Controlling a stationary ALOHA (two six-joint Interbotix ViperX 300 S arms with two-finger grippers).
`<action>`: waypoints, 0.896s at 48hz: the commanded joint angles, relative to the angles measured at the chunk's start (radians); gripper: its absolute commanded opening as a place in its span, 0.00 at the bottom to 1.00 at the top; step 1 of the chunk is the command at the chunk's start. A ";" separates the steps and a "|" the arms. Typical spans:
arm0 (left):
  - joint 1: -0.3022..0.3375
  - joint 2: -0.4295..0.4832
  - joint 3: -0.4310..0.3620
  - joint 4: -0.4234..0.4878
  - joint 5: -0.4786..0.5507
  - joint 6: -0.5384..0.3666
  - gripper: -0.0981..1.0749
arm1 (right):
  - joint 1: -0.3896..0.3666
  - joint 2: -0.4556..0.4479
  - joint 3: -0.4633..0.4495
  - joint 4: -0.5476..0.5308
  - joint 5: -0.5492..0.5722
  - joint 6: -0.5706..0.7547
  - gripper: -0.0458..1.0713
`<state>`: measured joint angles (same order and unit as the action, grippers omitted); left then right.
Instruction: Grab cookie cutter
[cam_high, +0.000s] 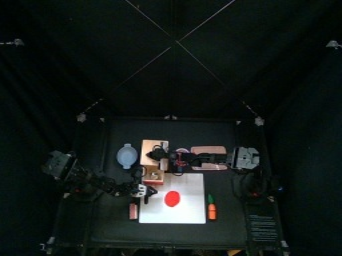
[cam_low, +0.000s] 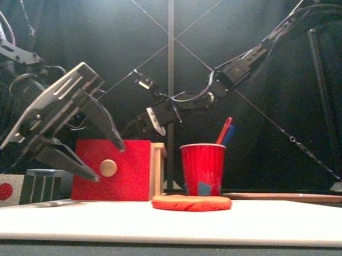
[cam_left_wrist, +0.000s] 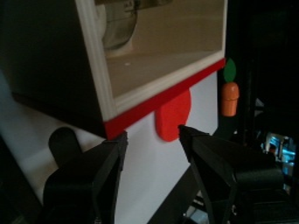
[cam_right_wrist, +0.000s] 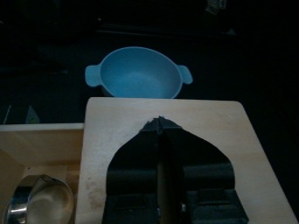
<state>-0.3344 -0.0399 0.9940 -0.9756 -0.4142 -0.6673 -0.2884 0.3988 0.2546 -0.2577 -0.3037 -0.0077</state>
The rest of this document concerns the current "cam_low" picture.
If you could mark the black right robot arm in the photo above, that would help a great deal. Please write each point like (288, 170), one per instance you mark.
(248, 60)

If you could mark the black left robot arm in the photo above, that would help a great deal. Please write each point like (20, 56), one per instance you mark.
(20, 66)

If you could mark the dark ridged toy block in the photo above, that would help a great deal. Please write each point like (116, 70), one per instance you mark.
(41, 186)

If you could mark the grey flat tool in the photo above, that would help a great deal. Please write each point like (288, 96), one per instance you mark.
(57, 203)

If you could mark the red wooden box with knob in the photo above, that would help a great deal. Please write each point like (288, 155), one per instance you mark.
(128, 173)

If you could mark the red and blue pens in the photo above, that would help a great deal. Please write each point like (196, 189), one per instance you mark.
(223, 131)

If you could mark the white block with red dot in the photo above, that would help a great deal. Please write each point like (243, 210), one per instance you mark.
(9, 190)

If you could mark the blue plastic utensil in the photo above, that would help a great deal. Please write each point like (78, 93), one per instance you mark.
(229, 135)

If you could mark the red plastic cup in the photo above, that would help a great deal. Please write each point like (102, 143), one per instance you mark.
(201, 170)

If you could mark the orange play dough disc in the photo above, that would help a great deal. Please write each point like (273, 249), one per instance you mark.
(191, 202)

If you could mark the white cutting board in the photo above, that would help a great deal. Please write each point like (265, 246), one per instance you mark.
(177, 226)

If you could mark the black slanted stand pole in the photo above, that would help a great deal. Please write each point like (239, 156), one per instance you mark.
(320, 100)

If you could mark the brown wooden strip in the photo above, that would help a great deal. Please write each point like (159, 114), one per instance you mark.
(284, 197)

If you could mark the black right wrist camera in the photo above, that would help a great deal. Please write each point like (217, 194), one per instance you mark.
(145, 81)

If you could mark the vertical metal frame pole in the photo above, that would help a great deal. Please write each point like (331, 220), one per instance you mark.
(169, 40)

